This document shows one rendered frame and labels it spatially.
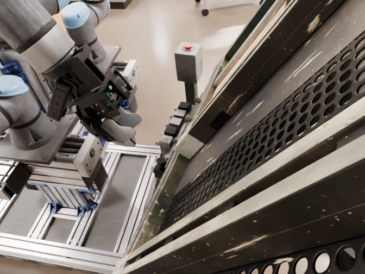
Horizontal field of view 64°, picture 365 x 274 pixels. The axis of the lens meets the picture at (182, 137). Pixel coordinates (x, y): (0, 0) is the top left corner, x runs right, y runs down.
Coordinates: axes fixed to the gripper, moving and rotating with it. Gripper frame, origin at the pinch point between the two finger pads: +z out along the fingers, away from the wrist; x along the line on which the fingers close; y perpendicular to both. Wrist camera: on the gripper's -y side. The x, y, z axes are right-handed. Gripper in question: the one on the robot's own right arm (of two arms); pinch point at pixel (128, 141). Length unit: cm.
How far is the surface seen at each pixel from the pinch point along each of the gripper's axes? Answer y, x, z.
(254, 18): 12, 96, 28
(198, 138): -6.7, 29.7, 30.8
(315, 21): 37.3, 25.6, 4.5
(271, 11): 24, 71, 18
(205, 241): 20.7, -21.4, 1.7
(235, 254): 23.7, -22.0, 4.1
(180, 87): -96, 186, 99
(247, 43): 11, 72, 26
